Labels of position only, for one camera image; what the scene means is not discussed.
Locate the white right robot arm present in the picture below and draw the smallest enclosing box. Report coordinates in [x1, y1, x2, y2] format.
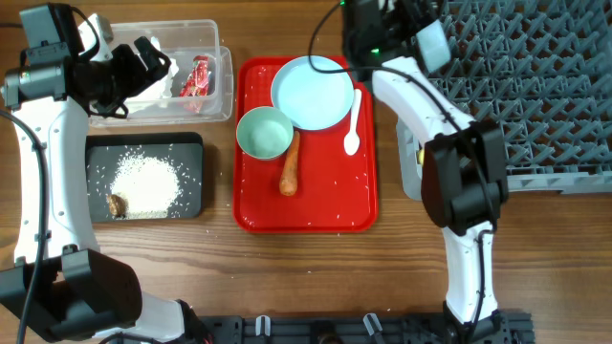
[341, 1, 509, 343]

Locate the red snack wrapper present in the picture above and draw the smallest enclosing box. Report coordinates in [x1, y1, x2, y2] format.
[179, 54, 210, 97]

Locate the light blue plate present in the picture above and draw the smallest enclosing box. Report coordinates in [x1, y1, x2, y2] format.
[271, 55, 354, 131]

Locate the green bowl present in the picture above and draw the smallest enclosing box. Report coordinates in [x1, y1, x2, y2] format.
[236, 106, 294, 161]

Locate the white rice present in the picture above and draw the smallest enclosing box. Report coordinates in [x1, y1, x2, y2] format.
[90, 142, 202, 219]

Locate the grey dishwasher rack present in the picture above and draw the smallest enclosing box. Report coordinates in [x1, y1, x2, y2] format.
[382, 0, 612, 202]

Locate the brown food scrap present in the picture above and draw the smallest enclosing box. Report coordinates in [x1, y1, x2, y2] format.
[106, 194, 127, 218]

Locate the blue bowl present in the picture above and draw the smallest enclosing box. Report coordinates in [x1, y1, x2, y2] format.
[416, 20, 451, 73]

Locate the yellow cup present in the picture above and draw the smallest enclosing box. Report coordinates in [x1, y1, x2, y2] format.
[417, 148, 425, 165]

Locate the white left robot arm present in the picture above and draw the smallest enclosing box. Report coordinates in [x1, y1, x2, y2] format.
[1, 3, 215, 344]

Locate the white crumpled tissue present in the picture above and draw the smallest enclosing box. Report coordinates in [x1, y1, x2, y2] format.
[126, 36, 180, 118]

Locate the clear plastic waste bin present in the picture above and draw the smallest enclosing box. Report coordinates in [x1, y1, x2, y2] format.
[90, 19, 233, 128]

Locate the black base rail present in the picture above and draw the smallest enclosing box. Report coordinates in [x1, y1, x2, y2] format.
[202, 312, 536, 344]

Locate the orange carrot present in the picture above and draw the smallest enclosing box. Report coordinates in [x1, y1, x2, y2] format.
[279, 131, 300, 196]

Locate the black waste tray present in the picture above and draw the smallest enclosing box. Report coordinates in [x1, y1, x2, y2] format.
[84, 132, 206, 225]

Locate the white plastic spoon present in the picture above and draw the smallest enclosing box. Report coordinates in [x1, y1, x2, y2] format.
[343, 89, 362, 156]

